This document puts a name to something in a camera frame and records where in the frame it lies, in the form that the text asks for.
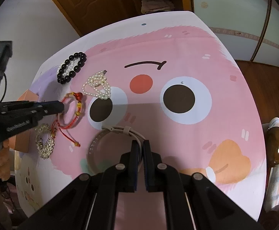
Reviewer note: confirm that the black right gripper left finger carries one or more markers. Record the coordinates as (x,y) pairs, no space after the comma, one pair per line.
(128,169)

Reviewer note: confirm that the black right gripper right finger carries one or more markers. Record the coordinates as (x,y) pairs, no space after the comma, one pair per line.
(151,171)

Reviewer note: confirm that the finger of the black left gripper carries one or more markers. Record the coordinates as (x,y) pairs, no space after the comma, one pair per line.
(32,105)
(32,115)

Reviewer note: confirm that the person's left hand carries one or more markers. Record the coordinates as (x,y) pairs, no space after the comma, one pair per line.
(5,161)

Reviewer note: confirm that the pink cartoon table mat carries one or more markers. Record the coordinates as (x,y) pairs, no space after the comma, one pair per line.
(167,76)

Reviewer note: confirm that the brown wooden door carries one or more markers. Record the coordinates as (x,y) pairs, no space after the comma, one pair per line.
(86,16)

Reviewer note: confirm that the brown wooden bedpost knob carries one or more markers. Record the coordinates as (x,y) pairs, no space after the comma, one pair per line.
(272,146)

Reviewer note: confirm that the folded beige cloth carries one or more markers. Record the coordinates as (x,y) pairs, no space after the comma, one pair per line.
(152,6)

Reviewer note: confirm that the pale sliding wardrobe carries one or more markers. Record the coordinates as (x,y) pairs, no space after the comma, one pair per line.
(249,29)

